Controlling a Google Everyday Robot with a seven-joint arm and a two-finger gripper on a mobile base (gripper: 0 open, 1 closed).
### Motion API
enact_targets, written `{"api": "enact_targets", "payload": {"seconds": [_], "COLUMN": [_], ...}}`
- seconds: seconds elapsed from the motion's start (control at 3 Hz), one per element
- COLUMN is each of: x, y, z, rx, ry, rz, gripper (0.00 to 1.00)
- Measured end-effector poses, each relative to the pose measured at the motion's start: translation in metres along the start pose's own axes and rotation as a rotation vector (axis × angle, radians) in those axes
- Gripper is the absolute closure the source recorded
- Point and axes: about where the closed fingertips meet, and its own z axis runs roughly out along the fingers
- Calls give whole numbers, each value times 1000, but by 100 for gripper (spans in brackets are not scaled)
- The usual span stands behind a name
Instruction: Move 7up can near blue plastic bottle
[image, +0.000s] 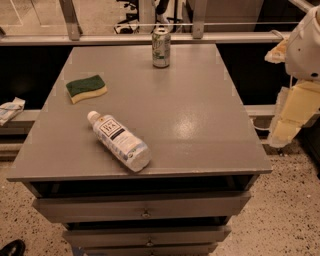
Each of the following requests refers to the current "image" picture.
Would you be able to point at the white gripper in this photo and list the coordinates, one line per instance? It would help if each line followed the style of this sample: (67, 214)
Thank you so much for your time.
(304, 53)

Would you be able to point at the green white 7up can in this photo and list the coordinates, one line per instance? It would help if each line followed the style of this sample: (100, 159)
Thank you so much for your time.
(161, 43)

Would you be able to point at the clear plastic tea bottle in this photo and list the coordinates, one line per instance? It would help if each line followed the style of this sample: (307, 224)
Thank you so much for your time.
(124, 145)

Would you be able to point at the grey drawer cabinet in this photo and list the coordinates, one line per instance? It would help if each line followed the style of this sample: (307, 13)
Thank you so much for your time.
(205, 154)

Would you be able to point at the black office chair base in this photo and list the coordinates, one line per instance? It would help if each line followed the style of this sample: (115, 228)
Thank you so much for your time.
(146, 15)

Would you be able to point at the top drawer knob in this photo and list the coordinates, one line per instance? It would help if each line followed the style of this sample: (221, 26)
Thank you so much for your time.
(146, 214)

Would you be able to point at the drawer knob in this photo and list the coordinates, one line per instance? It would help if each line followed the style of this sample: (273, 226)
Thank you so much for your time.
(149, 243)
(146, 214)

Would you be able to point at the green yellow sponge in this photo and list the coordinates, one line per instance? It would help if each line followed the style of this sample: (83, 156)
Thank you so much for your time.
(86, 88)

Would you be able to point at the white folded cloth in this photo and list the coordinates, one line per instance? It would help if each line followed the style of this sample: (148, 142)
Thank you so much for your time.
(9, 110)

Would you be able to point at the black shoe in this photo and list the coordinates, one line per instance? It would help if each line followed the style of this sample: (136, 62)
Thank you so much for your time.
(14, 248)

